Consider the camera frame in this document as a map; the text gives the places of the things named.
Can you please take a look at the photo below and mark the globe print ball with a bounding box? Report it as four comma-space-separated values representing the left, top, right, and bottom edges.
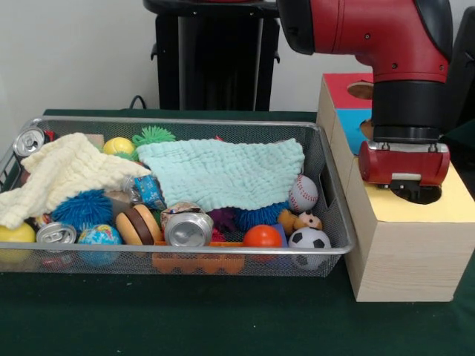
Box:
76, 224, 123, 267

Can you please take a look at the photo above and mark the blue fuzzy toy with eyes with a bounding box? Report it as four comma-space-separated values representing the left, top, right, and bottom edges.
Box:
233, 202, 291, 233

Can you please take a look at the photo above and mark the cream muslin cloth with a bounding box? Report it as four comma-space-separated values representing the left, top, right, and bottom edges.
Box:
0, 132, 151, 230

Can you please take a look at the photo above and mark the light blue muslin cloth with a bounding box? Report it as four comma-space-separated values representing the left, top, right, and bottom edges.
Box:
136, 137, 306, 211

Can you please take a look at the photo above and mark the black and white soccer ball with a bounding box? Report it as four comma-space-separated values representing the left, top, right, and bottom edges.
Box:
287, 226, 333, 270

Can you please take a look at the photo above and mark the dark blue spiky ball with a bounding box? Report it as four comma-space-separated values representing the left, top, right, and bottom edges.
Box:
50, 189, 114, 231

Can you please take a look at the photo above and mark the wooden box with three holes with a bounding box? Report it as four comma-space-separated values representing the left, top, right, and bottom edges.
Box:
316, 72, 475, 302

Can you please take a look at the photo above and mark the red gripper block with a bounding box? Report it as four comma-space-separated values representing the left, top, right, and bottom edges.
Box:
358, 140, 451, 186

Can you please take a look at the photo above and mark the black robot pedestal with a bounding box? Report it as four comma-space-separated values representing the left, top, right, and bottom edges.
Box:
142, 0, 283, 111

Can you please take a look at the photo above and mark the toy hamburger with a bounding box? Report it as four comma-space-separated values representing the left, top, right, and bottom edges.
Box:
114, 203, 163, 245

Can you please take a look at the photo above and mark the orange ball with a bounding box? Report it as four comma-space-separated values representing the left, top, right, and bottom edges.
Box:
243, 224, 284, 260

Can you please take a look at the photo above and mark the white baseball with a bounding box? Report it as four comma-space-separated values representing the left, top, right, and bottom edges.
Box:
288, 174, 320, 213

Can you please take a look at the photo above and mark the crushed silver can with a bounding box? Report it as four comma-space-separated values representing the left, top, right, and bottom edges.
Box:
161, 202, 215, 248

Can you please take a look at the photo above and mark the dark green tablecloth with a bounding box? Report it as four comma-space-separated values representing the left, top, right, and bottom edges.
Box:
0, 108, 475, 356
441, 121, 475, 175

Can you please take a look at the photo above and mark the shallow metal mesh bin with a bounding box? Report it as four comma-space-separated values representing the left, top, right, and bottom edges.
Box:
0, 115, 357, 278

